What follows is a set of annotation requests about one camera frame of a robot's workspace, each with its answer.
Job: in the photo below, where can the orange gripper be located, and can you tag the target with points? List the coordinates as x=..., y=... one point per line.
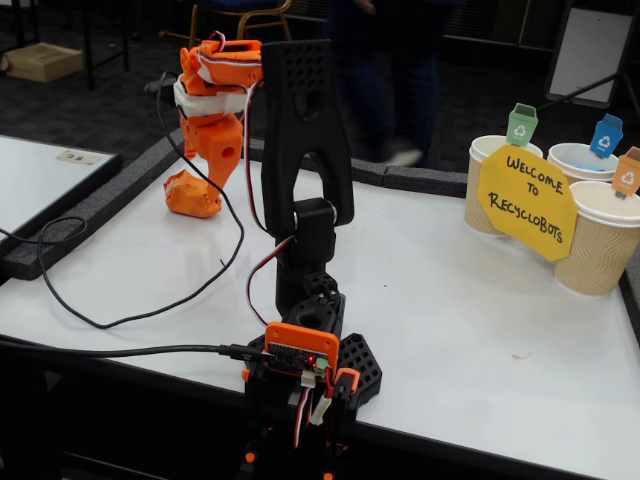
x=216, y=146

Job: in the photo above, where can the orange paper ball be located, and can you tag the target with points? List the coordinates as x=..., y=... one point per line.
x=192, y=197

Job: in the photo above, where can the orange and black robot arm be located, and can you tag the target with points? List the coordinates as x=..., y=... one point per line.
x=305, y=100

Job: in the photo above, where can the black robot base clamp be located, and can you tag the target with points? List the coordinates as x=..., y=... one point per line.
x=365, y=365

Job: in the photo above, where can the black foam border strip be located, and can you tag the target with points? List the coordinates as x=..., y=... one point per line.
x=631, y=300
x=100, y=200
x=367, y=172
x=430, y=181

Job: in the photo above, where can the small handwritten paper sticker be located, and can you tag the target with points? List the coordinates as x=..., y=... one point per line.
x=80, y=157

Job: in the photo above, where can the gold-framed chair blue seat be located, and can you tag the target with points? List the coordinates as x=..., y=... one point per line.
x=260, y=17

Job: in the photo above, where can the black metal table legs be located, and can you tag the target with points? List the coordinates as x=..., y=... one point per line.
x=90, y=50

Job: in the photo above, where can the brown cardboard box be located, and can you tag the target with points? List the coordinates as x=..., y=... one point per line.
x=42, y=62

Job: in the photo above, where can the orange-cased controller board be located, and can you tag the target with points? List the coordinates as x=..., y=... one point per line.
x=300, y=345

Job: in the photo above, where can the person in dark trousers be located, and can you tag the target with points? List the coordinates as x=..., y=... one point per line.
x=400, y=75

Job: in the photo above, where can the paper cup with green label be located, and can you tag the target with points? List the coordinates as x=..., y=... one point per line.
x=472, y=200

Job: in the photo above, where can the green recycling bin label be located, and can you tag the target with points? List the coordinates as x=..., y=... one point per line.
x=522, y=127

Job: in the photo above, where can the yellow handwritten welcome sign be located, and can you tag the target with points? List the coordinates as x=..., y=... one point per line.
x=525, y=205

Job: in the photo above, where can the paper cup with blue label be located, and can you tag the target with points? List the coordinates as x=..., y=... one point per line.
x=580, y=172

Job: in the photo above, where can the black slanted stand bar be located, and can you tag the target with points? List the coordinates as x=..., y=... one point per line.
x=585, y=92

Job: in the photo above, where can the blue recycling bin label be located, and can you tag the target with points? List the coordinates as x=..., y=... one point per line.
x=605, y=137

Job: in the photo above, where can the paper cup with orange label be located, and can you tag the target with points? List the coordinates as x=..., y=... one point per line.
x=600, y=250

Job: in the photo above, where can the orange recycling bin label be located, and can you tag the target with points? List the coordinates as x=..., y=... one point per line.
x=629, y=175

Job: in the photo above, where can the white board with black frame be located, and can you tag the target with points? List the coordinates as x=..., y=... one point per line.
x=35, y=185

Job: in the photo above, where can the standing white panel black frame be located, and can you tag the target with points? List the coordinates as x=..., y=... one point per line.
x=590, y=50

